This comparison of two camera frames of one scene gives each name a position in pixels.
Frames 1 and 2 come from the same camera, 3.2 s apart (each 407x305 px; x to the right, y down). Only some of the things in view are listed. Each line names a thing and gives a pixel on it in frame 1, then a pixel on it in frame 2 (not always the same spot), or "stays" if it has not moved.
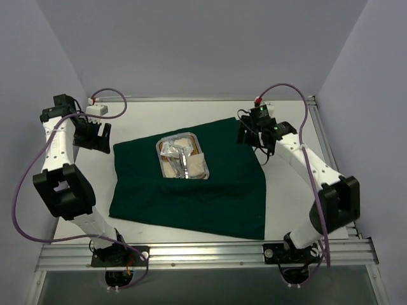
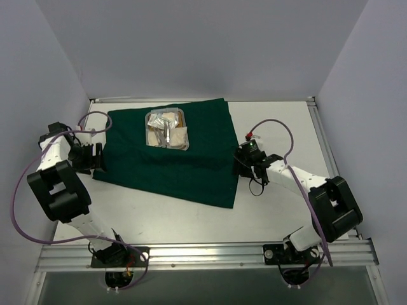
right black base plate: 282,253 stays
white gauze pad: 196,166 -> 179,138
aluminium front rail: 336,255 stays
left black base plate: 115,255 stays
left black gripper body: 90,137 -> 96,155
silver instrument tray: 181,156 -> 166,128
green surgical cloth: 231,201 -> 208,171
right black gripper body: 250,134 -> 241,162
